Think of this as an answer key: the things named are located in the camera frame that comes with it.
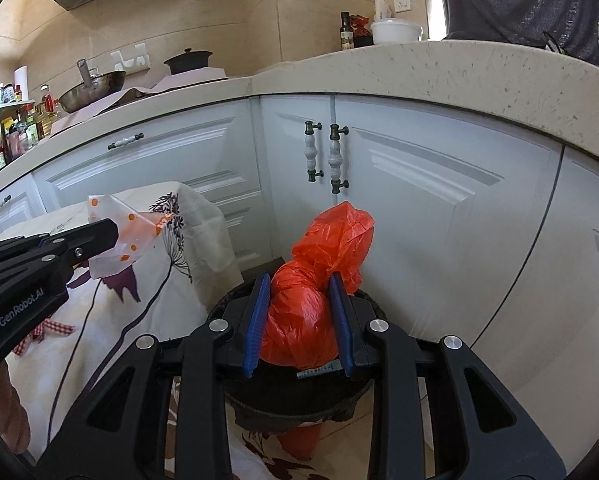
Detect orange plastic bag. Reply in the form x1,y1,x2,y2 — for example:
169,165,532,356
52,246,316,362
259,201,375,368

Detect ceramic cabinet door handle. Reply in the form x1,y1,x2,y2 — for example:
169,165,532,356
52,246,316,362
304,121,324,182
328,124,350,193

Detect orange plastic object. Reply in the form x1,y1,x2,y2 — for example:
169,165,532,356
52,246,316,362
276,422,325,461

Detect small blue packet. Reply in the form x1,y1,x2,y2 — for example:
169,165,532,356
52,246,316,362
298,366,341,381

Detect steel wok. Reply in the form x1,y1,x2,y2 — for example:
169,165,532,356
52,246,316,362
58,59,127,114

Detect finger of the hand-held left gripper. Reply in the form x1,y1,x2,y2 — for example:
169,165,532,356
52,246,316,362
0,232,52,273
9,217,120,288

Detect white wall hook rack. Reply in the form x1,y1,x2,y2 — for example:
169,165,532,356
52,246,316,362
110,44,151,72

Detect black lidded pot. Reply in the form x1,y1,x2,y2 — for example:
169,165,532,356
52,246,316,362
164,48,213,75

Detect clear orange-dotted plastic bag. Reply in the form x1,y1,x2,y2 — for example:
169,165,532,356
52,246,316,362
86,194,172,281

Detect pink cloth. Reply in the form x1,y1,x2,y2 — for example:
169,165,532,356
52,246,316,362
49,67,230,136

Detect red checkered ribbon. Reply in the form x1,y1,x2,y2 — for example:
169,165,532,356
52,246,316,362
29,317,75,343

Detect floral printed tablecloth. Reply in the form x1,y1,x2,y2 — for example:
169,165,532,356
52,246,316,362
0,180,290,480

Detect black round trash bin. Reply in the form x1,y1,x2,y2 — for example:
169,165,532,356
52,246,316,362
206,280,420,433

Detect red snack packet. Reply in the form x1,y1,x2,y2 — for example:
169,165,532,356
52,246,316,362
353,16,375,48

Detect white paper roll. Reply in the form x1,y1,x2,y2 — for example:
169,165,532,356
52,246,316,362
13,66,30,103

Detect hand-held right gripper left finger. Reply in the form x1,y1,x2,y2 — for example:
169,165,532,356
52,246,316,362
34,272,272,480

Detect ceramic drawer handle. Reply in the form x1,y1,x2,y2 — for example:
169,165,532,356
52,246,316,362
108,133,144,151

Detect white lidded bowl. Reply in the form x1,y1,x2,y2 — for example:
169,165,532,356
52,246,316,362
370,19,423,45

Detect group of condiment bottles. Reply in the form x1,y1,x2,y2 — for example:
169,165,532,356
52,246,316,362
0,75,60,186

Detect person's left hand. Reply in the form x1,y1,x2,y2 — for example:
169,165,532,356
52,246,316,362
0,360,31,453

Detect dark oil bottle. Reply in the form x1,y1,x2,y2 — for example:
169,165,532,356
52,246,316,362
340,11,355,52

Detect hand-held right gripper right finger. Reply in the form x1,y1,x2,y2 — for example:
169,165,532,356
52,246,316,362
328,272,567,480

